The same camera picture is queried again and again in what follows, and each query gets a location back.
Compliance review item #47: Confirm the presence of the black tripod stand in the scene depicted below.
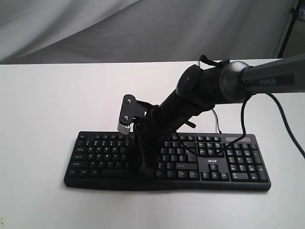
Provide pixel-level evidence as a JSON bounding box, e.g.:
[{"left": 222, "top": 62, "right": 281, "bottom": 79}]
[{"left": 277, "top": 0, "right": 303, "bottom": 58}]

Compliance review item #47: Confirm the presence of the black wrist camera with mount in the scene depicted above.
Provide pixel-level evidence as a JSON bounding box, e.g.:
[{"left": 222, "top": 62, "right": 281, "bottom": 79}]
[{"left": 117, "top": 94, "right": 153, "bottom": 135}]

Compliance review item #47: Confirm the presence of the grey backdrop cloth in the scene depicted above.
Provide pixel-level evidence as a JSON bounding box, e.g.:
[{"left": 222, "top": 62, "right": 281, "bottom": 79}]
[{"left": 0, "top": 0, "right": 296, "bottom": 64}]

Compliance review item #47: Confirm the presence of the black keyboard cable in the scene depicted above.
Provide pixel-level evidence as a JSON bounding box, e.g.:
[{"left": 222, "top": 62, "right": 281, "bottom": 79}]
[{"left": 197, "top": 60, "right": 224, "bottom": 134}]

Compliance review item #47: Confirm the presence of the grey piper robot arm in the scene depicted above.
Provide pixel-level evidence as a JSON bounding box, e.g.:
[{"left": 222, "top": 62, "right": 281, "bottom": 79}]
[{"left": 119, "top": 54, "right": 305, "bottom": 177}]

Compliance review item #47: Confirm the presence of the black acer keyboard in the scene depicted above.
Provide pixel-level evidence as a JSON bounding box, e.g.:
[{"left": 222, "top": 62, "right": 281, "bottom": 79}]
[{"left": 64, "top": 132, "right": 271, "bottom": 191}]

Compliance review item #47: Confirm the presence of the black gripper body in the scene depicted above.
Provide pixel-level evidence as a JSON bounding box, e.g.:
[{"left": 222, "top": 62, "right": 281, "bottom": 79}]
[{"left": 133, "top": 104, "right": 181, "bottom": 165}]

